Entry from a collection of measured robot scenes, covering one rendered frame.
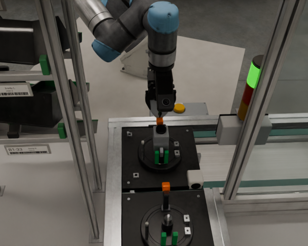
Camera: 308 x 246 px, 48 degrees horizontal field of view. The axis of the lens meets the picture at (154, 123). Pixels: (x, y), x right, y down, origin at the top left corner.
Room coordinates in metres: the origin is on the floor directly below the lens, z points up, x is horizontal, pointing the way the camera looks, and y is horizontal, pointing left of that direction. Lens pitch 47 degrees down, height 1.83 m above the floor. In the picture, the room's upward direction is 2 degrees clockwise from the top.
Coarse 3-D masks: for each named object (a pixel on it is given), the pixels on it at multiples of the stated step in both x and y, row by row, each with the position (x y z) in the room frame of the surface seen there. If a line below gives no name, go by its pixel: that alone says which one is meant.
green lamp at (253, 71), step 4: (252, 64) 0.57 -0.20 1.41; (252, 68) 0.57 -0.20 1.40; (256, 68) 0.56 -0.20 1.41; (252, 72) 0.57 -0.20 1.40; (256, 72) 0.56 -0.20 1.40; (248, 76) 0.58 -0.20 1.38; (252, 76) 0.56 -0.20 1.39; (256, 76) 0.56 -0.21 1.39; (248, 80) 0.57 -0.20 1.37; (252, 80) 0.56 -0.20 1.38; (256, 80) 0.56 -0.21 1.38; (248, 84) 0.57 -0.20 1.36; (252, 84) 0.56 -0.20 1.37
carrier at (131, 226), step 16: (160, 192) 0.54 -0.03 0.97; (176, 192) 0.54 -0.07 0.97; (192, 192) 0.54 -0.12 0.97; (128, 208) 0.49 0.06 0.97; (144, 208) 0.49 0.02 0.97; (160, 208) 0.48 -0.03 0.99; (176, 208) 0.48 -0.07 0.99; (192, 208) 0.49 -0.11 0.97; (128, 224) 0.44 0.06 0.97; (144, 224) 0.43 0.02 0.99; (160, 224) 0.43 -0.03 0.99; (176, 224) 0.43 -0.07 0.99; (192, 224) 0.43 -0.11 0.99; (208, 224) 0.45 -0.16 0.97; (128, 240) 0.39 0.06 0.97; (144, 240) 0.39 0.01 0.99; (160, 240) 0.39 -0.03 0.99; (176, 240) 0.38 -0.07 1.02; (192, 240) 0.40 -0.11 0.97; (208, 240) 0.40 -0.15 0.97
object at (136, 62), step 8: (144, 40) 1.19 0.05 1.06; (136, 48) 1.20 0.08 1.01; (144, 48) 1.19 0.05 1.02; (128, 56) 1.22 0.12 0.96; (136, 56) 1.21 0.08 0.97; (144, 56) 1.19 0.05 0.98; (128, 64) 1.22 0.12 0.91; (136, 64) 1.21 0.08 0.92; (144, 64) 1.19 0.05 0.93; (128, 72) 1.22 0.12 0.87; (136, 72) 1.21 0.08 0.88; (144, 72) 1.20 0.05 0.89
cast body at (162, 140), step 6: (156, 126) 0.69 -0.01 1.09; (162, 126) 0.69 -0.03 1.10; (156, 132) 0.67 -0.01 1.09; (162, 132) 0.67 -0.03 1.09; (168, 132) 0.67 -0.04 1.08; (156, 138) 0.65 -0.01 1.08; (162, 138) 0.65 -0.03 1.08; (168, 138) 0.66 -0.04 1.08; (156, 144) 0.65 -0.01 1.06; (162, 144) 0.65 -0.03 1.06; (168, 144) 0.65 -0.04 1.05; (156, 150) 0.65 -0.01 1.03; (162, 150) 0.64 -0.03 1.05; (162, 156) 0.63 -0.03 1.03
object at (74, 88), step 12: (36, 84) 0.70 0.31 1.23; (48, 84) 0.74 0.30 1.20; (72, 84) 0.62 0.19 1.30; (36, 96) 0.51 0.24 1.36; (48, 96) 0.51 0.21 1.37; (72, 96) 0.61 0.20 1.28; (0, 108) 0.50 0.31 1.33; (12, 108) 0.50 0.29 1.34; (24, 108) 0.50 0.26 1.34; (36, 108) 0.50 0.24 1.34; (48, 108) 0.50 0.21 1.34; (60, 108) 0.53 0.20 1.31; (0, 120) 0.49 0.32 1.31; (12, 120) 0.49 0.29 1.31; (24, 120) 0.49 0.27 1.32; (36, 120) 0.49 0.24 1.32; (48, 120) 0.48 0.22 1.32; (60, 120) 0.52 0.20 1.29
